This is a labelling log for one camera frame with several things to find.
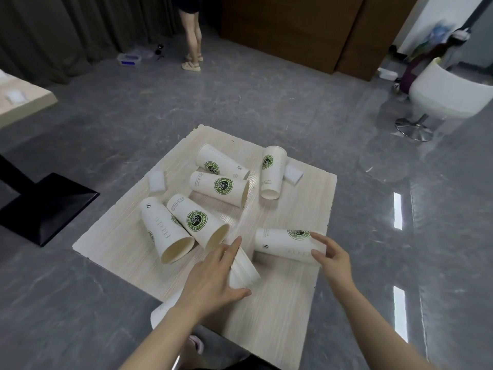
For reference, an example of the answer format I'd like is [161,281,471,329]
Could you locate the person's right hand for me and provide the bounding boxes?
[310,232,354,295]

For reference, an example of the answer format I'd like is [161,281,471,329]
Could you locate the person's left hand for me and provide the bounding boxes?
[175,236,252,324]

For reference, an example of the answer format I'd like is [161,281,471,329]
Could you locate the green-logo paper coffee cup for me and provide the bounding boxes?
[254,228,328,265]
[229,246,262,290]

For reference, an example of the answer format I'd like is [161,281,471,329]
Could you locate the person's left forearm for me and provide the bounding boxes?
[113,300,212,370]

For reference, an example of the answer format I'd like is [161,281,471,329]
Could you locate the person's right forearm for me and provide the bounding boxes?
[329,280,438,370]

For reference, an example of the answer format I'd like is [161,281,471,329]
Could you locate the scattered group of paper cups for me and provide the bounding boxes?
[140,144,289,265]

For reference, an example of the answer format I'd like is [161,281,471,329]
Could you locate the black shorts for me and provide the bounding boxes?
[225,354,279,370]

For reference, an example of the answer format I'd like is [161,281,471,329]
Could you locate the white paper sheet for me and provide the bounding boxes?
[150,288,185,330]

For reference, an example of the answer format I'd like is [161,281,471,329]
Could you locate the white foam block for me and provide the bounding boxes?
[284,163,304,184]
[149,170,166,192]

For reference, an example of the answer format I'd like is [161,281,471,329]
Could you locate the beige table with black base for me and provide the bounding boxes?
[0,71,100,248]

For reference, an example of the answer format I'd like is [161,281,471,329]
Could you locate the white swivel chair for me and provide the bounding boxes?
[394,57,493,142]

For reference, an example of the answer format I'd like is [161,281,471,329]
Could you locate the blue and clear plastic box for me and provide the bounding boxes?
[117,52,143,68]

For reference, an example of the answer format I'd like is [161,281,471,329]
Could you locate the brown wooden cabinet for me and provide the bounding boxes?
[220,0,421,81]

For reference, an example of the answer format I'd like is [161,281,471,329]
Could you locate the grey curtain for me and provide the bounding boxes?
[0,0,186,86]

